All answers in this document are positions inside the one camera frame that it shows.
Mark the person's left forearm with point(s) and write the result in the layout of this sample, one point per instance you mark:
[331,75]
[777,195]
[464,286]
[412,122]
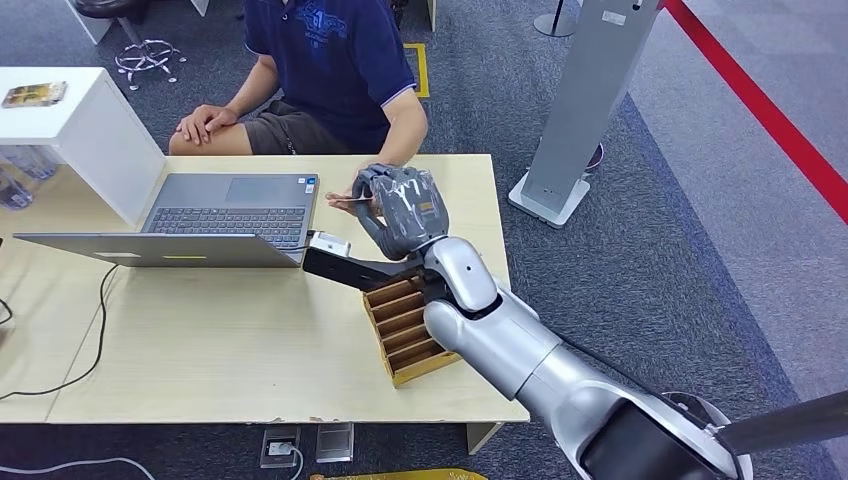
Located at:
[405,129]

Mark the person's right hand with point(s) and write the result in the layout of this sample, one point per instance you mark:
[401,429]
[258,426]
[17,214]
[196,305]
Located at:
[205,120]

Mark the white desk shelf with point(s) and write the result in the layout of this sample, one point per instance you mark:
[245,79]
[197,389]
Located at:
[99,139]

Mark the stool with chrome base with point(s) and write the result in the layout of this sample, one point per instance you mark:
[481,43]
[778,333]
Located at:
[147,58]

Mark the dark metal bar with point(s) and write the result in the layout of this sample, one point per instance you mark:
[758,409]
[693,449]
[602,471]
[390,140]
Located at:
[788,418]

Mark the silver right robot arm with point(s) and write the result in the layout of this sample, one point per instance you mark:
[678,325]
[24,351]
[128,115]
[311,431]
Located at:
[503,338]

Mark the clear plastic bottle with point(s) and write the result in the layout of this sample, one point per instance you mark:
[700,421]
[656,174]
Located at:
[40,162]
[14,192]

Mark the wooden slotted card holder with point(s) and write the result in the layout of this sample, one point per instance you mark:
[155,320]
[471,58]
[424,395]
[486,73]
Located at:
[414,344]

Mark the person's left hand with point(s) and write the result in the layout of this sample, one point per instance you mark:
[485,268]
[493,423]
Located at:
[343,206]

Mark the person's right forearm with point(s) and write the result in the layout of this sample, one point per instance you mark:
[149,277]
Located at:
[255,86]

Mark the person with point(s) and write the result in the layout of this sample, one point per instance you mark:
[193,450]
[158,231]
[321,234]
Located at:
[331,66]

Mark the grey metal stand pillar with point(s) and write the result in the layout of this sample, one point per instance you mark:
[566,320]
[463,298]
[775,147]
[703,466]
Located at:
[583,99]

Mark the printed card on shelf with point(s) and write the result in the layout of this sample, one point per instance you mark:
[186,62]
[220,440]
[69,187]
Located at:
[34,95]

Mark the grey open laptop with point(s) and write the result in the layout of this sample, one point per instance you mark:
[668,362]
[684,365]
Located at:
[232,212]

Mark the round grey stand base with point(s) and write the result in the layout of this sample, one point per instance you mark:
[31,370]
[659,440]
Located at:
[555,26]

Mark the floor socket box with plug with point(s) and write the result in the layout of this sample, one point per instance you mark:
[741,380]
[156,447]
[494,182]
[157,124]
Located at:
[279,449]

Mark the grey floor socket plate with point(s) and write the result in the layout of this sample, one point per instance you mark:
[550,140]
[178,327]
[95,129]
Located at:
[334,442]

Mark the yellow object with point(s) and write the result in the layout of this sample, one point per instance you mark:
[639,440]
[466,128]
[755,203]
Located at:
[397,475]

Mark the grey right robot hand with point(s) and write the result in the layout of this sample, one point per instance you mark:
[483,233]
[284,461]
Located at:
[404,208]

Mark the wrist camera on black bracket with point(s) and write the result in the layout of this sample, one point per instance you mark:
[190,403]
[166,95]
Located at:
[351,268]

